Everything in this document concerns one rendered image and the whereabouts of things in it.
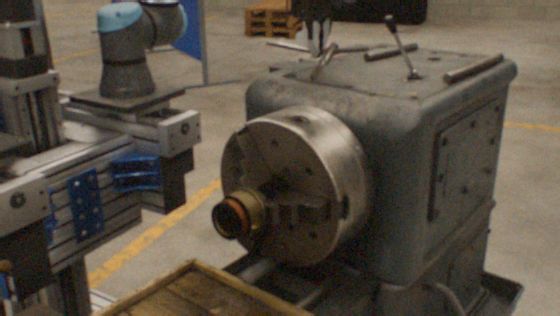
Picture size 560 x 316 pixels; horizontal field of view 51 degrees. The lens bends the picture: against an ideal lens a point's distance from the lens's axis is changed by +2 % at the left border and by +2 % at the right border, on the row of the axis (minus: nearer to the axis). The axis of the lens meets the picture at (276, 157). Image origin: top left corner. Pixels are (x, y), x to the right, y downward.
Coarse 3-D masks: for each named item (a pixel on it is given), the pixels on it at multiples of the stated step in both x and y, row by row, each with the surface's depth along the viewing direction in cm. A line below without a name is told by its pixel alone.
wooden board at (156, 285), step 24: (192, 264) 126; (144, 288) 116; (168, 288) 120; (216, 288) 119; (240, 288) 117; (96, 312) 109; (120, 312) 113; (144, 312) 112; (168, 312) 112; (192, 312) 112; (216, 312) 112; (240, 312) 112; (264, 312) 112; (288, 312) 110
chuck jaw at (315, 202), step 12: (288, 192) 111; (300, 192) 111; (264, 204) 107; (276, 204) 106; (288, 204) 106; (300, 204) 106; (312, 204) 105; (324, 204) 105; (336, 204) 106; (276, 216) 107; (288, 216) 106; (300, 216) 107; (312, 216) 105; (324, 216) 106; (336, 216) 107
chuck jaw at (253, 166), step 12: (240, 132) 117; (228, 144) 114; (240, 144) 112; (252, 144) 114; (240, 156) 113; (252, 156) 113; (240, 168) 111; (252, 168) 111; (264, 168) 114; (240, 180) 109; (252, 180) 110; (264, 180) 112
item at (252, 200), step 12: (240, 192) 107; (252, 192) 107; (216, 204) 105; (228, 204) 104; (240, 204) 105; (252, 204) 105; (216, 216) 107; (228, 216) 110; (240, 216) 103; (252, 216) 105; (264, 216) 106; (216, 228) 107; (228, 228) 109; (240, 228) 103; (252, 228) 105; (228, 240) 106
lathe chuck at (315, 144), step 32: (256, 128) 113; (288, 128) 108; (320, 128) 110; (224, 160) 122; (288, 160) 110; (320, 160) 105; (352, 160) 110; (224, 192) 125; (320, 192) 107; (352, 192) 108; (288, 224) 115; (352, 224) 111; (288, 256) 118; (320, 256) 112
